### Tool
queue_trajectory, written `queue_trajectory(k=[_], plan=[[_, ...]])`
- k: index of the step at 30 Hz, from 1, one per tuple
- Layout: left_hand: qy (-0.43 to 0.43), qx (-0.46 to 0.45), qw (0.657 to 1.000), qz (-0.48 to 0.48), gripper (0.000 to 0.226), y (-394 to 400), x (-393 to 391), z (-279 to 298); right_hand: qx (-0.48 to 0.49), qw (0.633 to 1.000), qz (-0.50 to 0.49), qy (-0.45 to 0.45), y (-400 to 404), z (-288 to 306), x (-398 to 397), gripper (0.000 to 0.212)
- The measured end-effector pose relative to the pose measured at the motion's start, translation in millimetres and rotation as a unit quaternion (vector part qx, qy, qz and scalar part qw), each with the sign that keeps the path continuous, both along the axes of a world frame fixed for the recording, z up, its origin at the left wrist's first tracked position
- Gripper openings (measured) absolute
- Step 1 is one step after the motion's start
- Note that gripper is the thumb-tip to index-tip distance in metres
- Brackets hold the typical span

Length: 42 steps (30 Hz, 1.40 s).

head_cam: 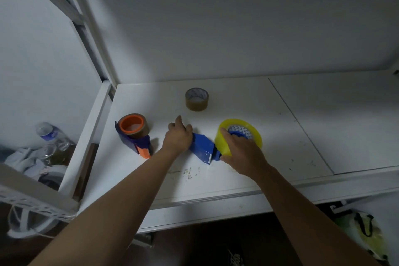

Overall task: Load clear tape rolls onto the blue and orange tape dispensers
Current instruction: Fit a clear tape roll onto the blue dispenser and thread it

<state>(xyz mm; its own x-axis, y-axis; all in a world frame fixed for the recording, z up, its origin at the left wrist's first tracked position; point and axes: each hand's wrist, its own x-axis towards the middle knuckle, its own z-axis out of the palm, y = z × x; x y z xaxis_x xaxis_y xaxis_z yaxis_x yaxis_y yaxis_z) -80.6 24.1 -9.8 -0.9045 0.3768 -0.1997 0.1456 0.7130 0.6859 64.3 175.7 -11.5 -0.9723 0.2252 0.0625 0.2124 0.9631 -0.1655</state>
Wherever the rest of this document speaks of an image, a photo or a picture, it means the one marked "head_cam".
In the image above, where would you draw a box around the person's left forearm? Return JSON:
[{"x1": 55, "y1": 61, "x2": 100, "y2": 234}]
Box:
[{"x1": 28, "y1": 147, "x2": 182, "y2": 266}]

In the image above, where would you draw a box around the clear plastic water bottle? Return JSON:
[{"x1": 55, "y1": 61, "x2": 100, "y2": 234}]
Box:
[{"x1": 35, "y1": 121, "x2": 71, "y2": 152}]

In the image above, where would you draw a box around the orange and blue tape dispenser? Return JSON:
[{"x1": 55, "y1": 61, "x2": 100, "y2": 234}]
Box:
[{"x1": 114, "y1": 114, "x2": 154, "y2": 160}]

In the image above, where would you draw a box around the white crumpled cloth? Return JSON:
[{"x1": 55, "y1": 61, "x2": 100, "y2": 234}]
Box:
[{"x1": 5, "y1": 147, "x2": 48, "y2": 180}]

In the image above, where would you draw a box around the small brown tape roll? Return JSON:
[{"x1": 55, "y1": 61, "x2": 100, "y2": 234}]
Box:
[{"x1": 185, "y1": 88, "x2": 210, "y2": 112}]

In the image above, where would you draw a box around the person's right forearm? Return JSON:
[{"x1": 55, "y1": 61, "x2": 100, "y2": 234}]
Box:
[{"x1": 252, "y1": 166, "x2": 383, "y2": 266}]

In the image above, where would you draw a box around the black shoe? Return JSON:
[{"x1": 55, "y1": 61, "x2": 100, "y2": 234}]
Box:
[{"x1": 227, "y1": 249, "x2": 246, "y2": 266}]

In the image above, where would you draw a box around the white metal shelf rack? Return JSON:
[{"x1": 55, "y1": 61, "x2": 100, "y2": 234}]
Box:
[{"x1": 0, "y1": 0, "x2": 399, "y2": 234}]

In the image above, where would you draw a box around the yellow tape roll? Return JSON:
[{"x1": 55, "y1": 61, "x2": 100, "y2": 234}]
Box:
[{"x1": 214, "y1": 118, "x2": 264, "y2": 158}]

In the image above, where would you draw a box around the person's right hand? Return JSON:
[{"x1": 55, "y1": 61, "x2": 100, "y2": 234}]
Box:
[{"x1": 219, "y1": 127, "x2": 269, "y2": 180}]

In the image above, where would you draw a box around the green yellow bag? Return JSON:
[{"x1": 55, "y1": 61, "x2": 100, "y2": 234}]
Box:
[{"x1": 334, "y1": 210, "x2": 389, "y2": 262}]

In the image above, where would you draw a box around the large brown tape roll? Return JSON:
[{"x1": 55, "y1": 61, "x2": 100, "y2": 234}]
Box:
[{"x1": 118, "y1": 113, "x2": 150, "y2": 140}]

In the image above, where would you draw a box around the person's left hand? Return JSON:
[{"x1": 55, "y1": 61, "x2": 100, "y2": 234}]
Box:
[{"x1": 161, "y1": 115, "x2": 194, "y2": 156}]

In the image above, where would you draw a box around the clear glass jar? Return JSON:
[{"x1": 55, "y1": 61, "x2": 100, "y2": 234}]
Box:
[{"x1": 39, "y1": 144, "x2": 59, "y2": 164}]

